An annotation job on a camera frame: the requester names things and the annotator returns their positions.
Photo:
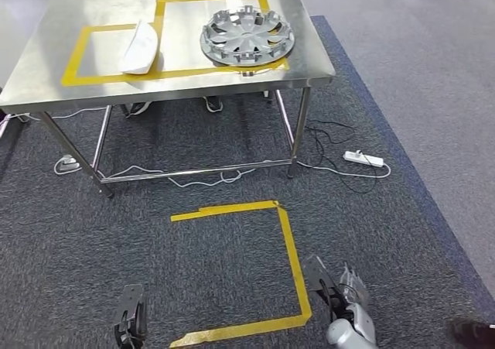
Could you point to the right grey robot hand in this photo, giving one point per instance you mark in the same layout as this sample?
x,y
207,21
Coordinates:
x,y
354,290

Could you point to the grey plastic wheel hubcap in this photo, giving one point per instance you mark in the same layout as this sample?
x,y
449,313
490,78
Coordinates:
x,y
247,36

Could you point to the white plastic body part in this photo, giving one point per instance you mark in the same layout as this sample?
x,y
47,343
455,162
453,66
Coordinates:
x,y
139,49

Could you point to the steel workbench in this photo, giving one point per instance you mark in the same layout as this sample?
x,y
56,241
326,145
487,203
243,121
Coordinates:
x,y
58,54

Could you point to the white power strip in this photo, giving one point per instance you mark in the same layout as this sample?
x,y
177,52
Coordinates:
x,y
364,158

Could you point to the person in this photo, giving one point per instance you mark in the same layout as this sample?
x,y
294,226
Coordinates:
x,y
471,334
213,104

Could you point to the floor socket box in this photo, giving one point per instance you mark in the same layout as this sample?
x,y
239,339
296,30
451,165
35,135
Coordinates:
x,y
69,163

